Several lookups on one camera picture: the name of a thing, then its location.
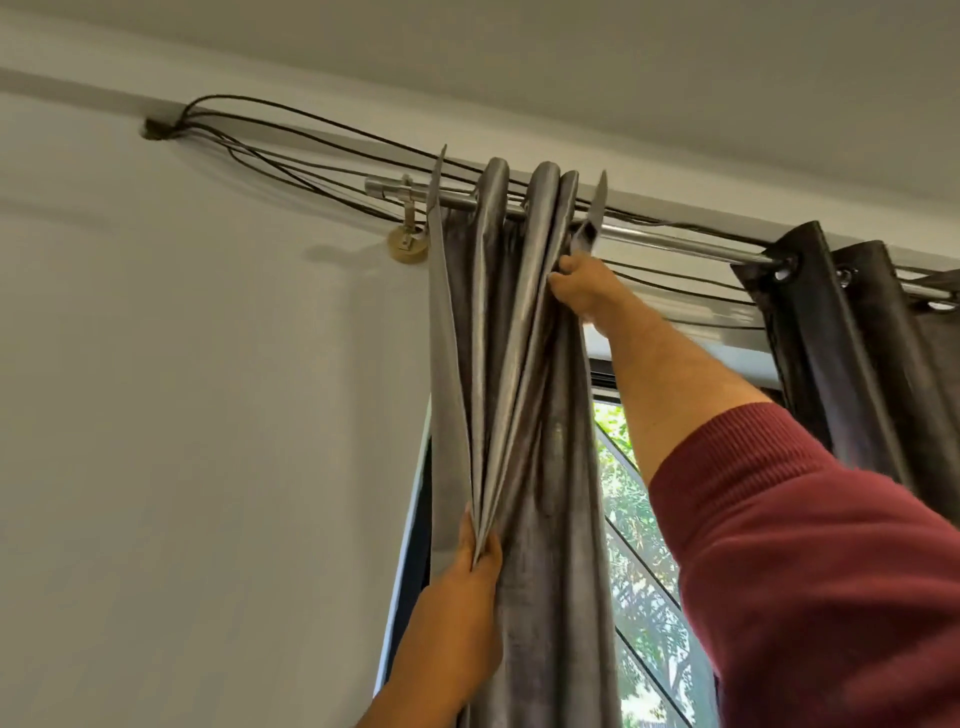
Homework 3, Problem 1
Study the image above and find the red knitted sweater sleeve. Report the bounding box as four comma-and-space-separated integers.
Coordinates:
648, 402, 960, 728

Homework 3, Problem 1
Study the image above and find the grey velvet eyelet curtain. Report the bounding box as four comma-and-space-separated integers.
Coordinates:
426, 144, 624, 728

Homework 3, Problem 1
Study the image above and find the person's left forearm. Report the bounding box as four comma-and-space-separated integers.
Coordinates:
358, 671, 470, 728

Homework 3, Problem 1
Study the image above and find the brass curtain rod bracket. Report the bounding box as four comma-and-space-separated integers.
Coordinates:
387, 174, 430, 265

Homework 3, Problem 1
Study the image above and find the person's left hand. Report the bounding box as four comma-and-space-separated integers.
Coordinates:
392, 510, 504, 711

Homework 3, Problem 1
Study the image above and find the silver metal curtain rod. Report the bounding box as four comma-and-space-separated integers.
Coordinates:
365, 177, 960, 305

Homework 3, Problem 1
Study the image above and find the person's right forearm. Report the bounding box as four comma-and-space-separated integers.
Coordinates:
600, 303, 774, 489

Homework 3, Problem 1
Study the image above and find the person's right hand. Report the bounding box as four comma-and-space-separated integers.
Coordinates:
548, 252, 648, 336

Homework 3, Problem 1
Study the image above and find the window with metal grille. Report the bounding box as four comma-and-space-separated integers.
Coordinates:
373, 358, 785, 728

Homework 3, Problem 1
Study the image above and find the dark grey eyelet curtain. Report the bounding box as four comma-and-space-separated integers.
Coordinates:
731, 220, 960, 526

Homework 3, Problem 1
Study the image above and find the bundle of dark cables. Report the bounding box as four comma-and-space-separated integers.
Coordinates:
141, 94, 960, 331

